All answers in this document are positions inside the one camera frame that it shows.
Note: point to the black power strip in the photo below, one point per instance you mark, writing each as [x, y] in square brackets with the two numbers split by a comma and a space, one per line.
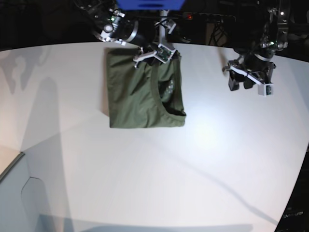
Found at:
[209, 18]

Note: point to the olive green t-shirt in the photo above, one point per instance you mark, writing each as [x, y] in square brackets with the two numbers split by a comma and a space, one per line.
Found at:
[146, 96]

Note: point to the blue box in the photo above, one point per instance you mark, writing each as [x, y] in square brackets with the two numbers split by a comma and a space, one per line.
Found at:
[150, 4]

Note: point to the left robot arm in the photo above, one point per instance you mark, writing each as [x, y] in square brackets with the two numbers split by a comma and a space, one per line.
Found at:
[256, 42]

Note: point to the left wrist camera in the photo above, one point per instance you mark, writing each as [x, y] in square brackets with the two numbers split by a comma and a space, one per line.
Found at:
[265, 89]

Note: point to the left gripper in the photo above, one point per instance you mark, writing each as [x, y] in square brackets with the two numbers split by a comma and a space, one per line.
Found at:
[259, 73]

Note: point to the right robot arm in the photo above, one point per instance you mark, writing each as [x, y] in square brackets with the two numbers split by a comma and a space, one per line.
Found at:
[112, 24]

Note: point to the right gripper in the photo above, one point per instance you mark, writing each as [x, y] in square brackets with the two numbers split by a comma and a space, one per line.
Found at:
[165, 26]

